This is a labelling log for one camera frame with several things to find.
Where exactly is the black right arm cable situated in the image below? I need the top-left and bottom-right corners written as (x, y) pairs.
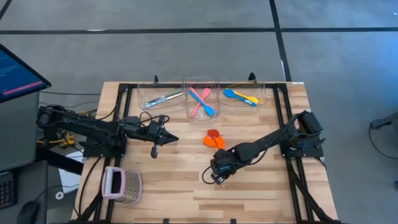
top-left (201, 166), bottom-right (218, 185)

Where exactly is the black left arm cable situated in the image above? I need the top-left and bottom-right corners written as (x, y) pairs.
top-left (138, 111), bottom-right (170, 125)

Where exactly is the yellow cable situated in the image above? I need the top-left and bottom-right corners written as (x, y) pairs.
top-left (36, 110), bottom-right (91, 147)

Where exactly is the black keyboard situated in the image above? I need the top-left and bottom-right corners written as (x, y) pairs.
top-left (0, 170), bottom-right (16, 210)

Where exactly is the monitor with blue screen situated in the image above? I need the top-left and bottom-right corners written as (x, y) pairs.
top-left (0, 43), bottom-right (52, 103)

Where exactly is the black diagonal support beam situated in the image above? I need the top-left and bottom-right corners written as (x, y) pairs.
top-left (35, 146), bottom-right (85, 175)

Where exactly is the narrow clear plastic bin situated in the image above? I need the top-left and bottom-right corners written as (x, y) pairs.
top-left (185, 75), bottom-right (220, 121)

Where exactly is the teal zigzag handle knife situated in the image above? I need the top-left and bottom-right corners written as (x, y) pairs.
top-left (144, 92), bottom-right (187, 109)

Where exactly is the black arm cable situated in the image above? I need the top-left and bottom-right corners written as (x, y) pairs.
top-left (138, 111), bottom-right (170, 125)
top-left (201, 166), bottom-right (218, 185)

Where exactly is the wide-blade pink spatula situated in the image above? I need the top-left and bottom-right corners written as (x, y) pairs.
top-left (190, 87), bottom-right (213, 118)

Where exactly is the black aluminium table frame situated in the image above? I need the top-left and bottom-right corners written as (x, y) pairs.
top-left (71, 82), bottom-right (343, 224)

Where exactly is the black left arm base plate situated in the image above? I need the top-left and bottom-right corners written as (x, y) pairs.
top-left (79, 136), bottom-right (127, 159)

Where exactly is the yellow spoon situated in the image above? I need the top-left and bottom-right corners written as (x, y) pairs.
top-left (231, 90), bottom-right (260, 105)

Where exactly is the black computer mouse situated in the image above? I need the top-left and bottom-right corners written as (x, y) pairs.
top-left (16, 200), bottom-right (40, 224)

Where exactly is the wide clear plastic bin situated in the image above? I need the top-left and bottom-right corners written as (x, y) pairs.
top-left (217, 77), bottom-right (267, 108)
top-left (136, 81), bottom-right (187, 110)

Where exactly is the slim pink spatula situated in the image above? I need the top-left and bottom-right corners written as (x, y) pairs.
top-left (188, 86), bottom-right (206, 105)

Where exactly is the white paper sheet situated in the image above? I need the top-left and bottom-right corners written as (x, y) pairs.
top-left (58, 149), bottom-right (85, 194)

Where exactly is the grey cabinet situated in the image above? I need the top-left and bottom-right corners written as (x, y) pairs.
top-left (0, 91), bottom-right (41, 172)

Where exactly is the blue spoon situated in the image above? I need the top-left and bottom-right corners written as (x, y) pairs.
top-left (223, 88), bottom-right (258, 108)

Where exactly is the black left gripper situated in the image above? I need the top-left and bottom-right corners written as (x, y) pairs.
top-left (146, 114), bottom-right (180, 159)

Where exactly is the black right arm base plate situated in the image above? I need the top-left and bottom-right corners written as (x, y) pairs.
top-left (278, 132), bottom-right (325, 159)

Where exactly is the black desk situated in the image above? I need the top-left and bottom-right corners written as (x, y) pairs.
top-left (0, 160), bottom-right (49, 224)

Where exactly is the pink box grater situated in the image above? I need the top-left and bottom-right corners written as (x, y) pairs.
top-left (101, 166), bottom-right (143, 206)

